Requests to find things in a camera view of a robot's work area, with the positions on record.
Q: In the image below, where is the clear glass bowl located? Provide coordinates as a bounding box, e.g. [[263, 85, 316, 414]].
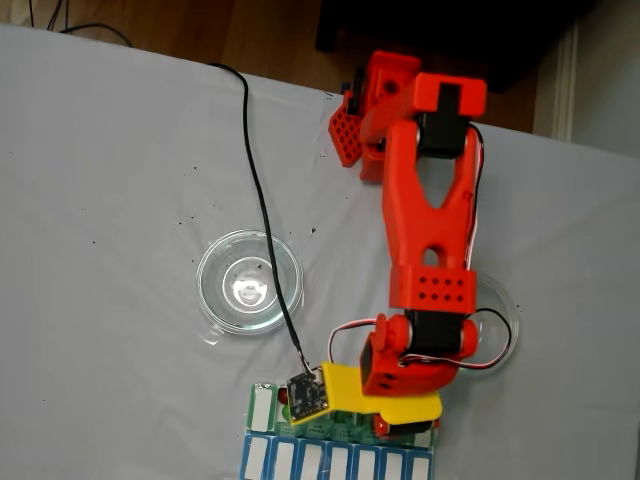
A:
[[195, 228, 305, 336], [469, 272, 521, 376]]

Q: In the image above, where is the black camera cable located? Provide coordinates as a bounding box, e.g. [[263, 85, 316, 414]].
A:
[[207, 62, 314, 374]]

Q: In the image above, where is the red white servo wire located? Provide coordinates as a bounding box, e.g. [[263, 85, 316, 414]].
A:
[[463, 124, 487, 271], [327, 319, 381, 365]]

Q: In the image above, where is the black looped servo wire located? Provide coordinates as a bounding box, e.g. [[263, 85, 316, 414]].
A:
[[399, 307, 514, 374]]

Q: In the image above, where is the weekly pill organizer box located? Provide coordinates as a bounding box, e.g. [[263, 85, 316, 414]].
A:
[[239, 380, 441, 480]]

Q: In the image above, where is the dark wooden furniture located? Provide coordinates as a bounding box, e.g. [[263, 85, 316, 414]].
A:
[[314, 0, 601, 94]]

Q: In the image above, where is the red perforated mount plate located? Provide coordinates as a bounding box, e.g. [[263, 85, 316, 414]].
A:
[[327, 92, 366, 168]]

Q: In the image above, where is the black camera circuit board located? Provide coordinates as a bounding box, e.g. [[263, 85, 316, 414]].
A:
[[286, 369, 330, 421]]

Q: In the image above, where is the thin black floor cable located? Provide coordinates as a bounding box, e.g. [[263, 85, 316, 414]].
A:
[[58, 22, 134, 49]]

